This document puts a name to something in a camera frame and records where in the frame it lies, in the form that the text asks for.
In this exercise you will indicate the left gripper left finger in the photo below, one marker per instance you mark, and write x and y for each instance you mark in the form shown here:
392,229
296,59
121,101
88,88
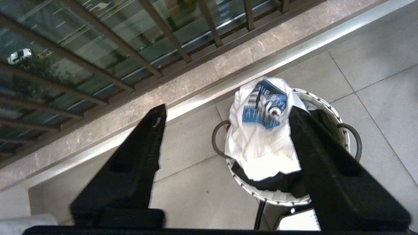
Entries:
130,176

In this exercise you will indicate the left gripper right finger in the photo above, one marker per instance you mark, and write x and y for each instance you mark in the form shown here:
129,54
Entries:
339,189

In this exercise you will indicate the white round laundry basket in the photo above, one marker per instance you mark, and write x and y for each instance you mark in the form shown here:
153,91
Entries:
277,189

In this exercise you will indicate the black metal basket stand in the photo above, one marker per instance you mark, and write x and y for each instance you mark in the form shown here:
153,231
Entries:
271,215

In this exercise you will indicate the white plastic bag blue print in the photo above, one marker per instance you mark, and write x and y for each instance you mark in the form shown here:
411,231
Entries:
261,143

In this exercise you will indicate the dark metal balcony railing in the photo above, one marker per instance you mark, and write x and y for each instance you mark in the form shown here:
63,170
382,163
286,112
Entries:
98,58

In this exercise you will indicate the white car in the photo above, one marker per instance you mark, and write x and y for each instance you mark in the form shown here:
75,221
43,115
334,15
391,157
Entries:
19,55

